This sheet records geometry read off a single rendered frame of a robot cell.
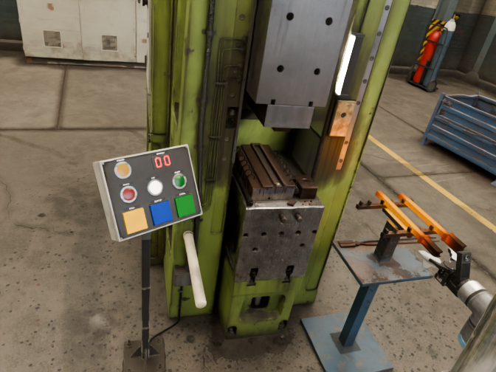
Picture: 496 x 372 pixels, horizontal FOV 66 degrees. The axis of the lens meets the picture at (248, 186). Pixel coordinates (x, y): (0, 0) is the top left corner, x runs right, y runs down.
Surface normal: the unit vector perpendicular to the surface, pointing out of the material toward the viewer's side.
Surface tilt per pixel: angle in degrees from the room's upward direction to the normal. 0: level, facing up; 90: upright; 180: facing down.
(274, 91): 90
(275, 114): 90
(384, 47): 90
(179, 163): 60
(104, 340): 0
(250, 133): 90
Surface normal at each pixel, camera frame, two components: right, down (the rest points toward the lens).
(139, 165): 0.62, -0.01
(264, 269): 0.25, 0.53
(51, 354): 0.14, -0.85
